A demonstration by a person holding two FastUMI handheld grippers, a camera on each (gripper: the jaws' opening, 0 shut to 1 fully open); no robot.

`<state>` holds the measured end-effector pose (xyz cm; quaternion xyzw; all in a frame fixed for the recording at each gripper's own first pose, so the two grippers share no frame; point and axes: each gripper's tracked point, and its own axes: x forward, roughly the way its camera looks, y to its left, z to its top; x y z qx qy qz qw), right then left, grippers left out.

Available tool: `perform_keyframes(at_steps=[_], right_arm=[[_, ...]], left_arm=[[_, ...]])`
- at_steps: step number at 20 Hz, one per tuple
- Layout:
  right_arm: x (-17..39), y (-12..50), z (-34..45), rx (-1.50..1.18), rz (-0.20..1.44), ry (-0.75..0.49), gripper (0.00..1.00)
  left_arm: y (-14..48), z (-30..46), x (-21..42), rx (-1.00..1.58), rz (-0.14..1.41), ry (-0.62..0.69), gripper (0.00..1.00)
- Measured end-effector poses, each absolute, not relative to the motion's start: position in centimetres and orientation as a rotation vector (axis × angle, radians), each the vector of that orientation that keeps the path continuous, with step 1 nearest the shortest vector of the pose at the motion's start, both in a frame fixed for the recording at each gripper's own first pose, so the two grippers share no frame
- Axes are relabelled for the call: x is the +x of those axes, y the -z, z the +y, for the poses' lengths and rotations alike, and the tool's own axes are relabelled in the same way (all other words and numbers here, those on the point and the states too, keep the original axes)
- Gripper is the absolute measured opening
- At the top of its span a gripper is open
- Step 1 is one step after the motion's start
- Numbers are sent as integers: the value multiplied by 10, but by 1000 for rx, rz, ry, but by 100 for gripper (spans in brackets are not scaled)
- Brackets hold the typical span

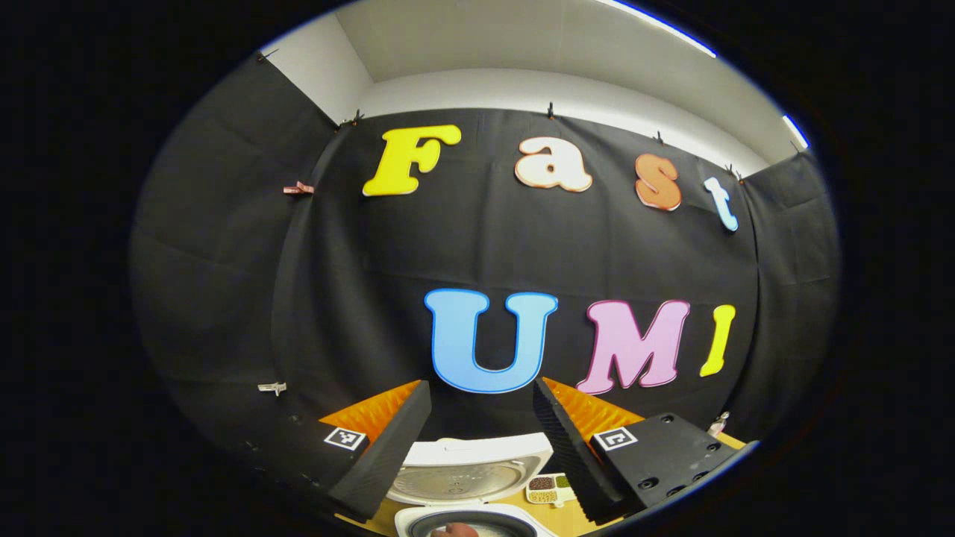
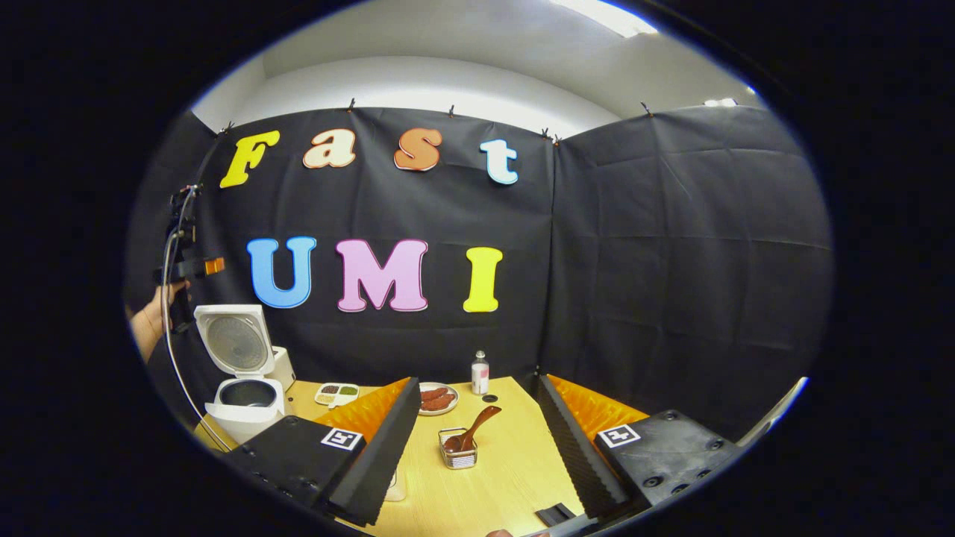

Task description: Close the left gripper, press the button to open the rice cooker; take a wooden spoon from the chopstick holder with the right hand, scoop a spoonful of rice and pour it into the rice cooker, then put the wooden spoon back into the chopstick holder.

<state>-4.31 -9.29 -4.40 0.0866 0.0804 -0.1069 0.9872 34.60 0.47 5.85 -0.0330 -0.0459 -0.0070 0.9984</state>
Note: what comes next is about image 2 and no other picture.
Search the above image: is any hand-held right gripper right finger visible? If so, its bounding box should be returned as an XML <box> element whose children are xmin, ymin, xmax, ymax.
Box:
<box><xmin>534</xmin><ymin>374</ymin><xmax>747</xmax><ymax>523</ymax></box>

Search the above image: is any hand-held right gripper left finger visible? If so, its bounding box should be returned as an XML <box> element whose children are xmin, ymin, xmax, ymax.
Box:
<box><xmin>224</xmin><ymin>377</ymin><xmax>423</xmax><ymax>527</ymax></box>

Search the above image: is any metal wire chopstick holder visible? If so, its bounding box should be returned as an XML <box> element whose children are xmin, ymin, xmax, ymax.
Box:
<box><xmin>437</xmin><ymin>427</ymin><xmax>479</xmax><ymax>471</ymax></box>

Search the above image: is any brown wooden spoon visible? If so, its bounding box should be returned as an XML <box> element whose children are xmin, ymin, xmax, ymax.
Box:
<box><xmin>443</xmin><ymin>405</ymin><xmax>503</xmax><ymax>454</ymax></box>

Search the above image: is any white rice cooker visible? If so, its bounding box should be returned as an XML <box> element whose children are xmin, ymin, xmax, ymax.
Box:
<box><xmin>194</xmin><ymin>304</ymin><xmax>287</xmax><ymax>446</ymax></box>

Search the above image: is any white round plate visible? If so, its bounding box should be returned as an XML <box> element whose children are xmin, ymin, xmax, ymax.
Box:
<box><xmin>416</xmin><ymin>382</ymin><xmax>460</xmax><ymax>416</ymax></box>

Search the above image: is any white divided grain dish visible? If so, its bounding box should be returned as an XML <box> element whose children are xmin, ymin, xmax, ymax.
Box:
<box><xmin>314</xmin><ymin>383</ymin><xmax>360</xmax><ymax>408</ymax></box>

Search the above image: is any white toaster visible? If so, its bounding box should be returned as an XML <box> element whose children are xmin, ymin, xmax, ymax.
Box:
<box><xmin>269</xmin><ymin>346</ymin><xmax>297</xmax><ymax>392</ymax></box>

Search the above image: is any black backdrop cloth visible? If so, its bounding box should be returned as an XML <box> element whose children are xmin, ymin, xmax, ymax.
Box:
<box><xmin>127</xmin><ymin>104</ymin><xmax>834</xmax><ymax>448</ymax></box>

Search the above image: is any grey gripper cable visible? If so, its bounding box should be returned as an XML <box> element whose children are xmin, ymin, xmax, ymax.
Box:
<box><xmin>160</xmin><ymin>186</ymin><xmax>228</xmax><ymax>453</ymax></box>

